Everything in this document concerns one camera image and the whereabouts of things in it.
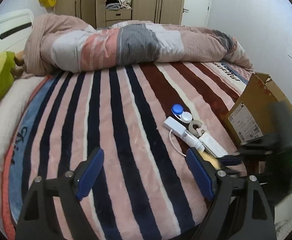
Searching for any white power bank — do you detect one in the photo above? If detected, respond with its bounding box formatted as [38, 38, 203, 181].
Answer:
[199, 132, 228, 158]

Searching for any gold tube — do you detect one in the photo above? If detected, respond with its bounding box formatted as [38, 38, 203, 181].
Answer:
[200, 151, 224, 170]

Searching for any small white bottle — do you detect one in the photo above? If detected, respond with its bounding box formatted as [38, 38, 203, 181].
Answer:
[182, 131, 205, 153]

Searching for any beige tape roll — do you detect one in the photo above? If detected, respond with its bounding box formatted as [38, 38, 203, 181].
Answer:
[188, 120, 208, 138]

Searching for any white adapter with cable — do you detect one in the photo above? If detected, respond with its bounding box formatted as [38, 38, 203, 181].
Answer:
[163, 116, 186, 157]

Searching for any cardboard box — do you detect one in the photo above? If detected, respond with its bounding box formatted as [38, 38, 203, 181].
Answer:
[224, 72, 292, 145]

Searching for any striped bed blanket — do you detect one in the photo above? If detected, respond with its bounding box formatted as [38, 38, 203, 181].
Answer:
[2, 62, 251, 239]

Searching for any white pillow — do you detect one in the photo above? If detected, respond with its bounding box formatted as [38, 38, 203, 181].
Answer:
[0, 77, 45, 233]

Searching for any pink grey patchwork duvet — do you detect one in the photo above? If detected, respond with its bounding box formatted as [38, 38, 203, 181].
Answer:
[23, 14, 253, 76]

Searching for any white bed headboard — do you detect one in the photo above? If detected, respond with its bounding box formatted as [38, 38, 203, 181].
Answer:
[0, 9, 34, 53]

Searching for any wooden wardrobe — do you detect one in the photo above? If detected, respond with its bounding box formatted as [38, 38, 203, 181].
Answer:
[55, 0, 184, 28]

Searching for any white door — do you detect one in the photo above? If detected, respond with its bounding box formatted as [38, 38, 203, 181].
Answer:
[181, 0, 211, 27]

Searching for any folded clothes pile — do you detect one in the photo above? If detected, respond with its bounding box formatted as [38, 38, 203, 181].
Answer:
[106, 0, 132, 10]

